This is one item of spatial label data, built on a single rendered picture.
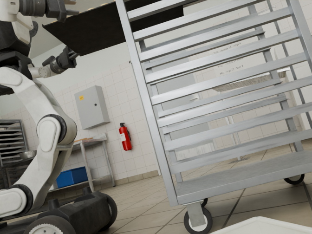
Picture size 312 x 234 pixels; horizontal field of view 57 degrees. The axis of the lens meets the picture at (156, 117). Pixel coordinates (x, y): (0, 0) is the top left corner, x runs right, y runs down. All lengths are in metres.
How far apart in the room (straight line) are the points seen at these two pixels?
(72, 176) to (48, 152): 3.79
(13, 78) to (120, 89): 3.90
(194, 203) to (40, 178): 0.72
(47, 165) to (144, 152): 3.74
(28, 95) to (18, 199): 0.47
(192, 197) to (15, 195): 0.79
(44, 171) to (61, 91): 4.75
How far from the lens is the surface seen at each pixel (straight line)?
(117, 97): 5.29
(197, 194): 1.05
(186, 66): 1.11
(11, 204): 1.45
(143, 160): 5.06
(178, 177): 1.50
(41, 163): 1.40
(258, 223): 0.54
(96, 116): 5.28
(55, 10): 1.21
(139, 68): 1.10
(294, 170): 1.09
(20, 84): 1.47
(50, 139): 1.34
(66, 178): 5.21
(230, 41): 1.59
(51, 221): 1.15
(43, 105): 1.43
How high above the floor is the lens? 0.30
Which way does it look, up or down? 8 degrees up
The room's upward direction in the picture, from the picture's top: 15 degrees counter-clockwise
